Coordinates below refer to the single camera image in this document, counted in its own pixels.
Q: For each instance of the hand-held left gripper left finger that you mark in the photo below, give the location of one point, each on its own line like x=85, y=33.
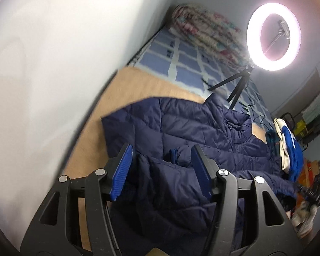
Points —
x=121, y=170

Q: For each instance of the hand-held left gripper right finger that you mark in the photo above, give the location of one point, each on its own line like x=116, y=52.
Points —
x=200, y=170

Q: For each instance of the navy puffer jacket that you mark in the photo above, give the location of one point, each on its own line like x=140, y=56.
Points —
x=189, y=122

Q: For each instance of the dark folded clothes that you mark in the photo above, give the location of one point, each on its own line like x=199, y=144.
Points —
x=271, y=142

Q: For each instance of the person's right hand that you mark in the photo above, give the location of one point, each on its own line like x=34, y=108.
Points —
x=305, y=218

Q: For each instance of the orange cloth covered table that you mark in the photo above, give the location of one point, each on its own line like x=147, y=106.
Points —
x=310, y=169

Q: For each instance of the bright blue garment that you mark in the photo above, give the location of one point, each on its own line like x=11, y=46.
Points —
x=296, y=154

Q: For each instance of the yellow crate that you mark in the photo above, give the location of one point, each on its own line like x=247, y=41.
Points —
x=300, y=128

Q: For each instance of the cream folded cloth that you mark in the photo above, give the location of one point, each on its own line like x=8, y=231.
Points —
x=280, y=128

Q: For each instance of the striped white towel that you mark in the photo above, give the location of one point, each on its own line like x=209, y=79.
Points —
x=316, y=104

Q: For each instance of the black mini tripod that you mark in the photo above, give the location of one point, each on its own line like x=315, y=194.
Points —
x=247, y=69

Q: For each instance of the blue checked bedsheet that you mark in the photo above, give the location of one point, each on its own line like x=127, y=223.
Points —
x=186, y=58

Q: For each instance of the folded floral quilt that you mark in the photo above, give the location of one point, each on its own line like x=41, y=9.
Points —
x=210, y=32

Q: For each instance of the phone holder clamp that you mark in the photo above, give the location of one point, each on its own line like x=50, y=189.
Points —
x=284, y=28

